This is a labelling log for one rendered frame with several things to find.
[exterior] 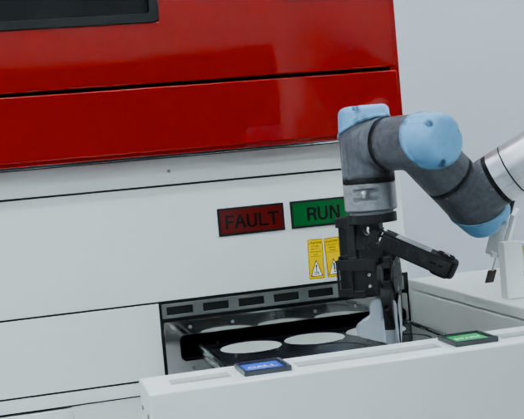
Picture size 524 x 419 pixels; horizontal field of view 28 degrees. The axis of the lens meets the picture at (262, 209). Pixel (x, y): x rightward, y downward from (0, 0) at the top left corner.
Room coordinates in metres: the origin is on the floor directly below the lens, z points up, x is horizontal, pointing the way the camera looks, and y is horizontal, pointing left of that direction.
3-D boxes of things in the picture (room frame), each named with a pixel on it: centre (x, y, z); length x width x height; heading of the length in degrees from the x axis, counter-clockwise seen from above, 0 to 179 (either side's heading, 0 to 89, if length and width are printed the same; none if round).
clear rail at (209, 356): (1.56, 0.08, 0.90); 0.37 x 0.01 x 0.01; 14
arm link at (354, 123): (1.49, -0.16, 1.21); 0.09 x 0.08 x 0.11; 36
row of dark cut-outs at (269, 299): (1.81, -0.03, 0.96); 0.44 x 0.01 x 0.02; 104
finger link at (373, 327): (1.48, -0.15, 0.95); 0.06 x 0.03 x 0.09; 73
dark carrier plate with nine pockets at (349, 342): (1.61, -0.09, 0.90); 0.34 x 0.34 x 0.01; 13
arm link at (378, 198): (1.49, -0.15, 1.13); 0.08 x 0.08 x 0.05
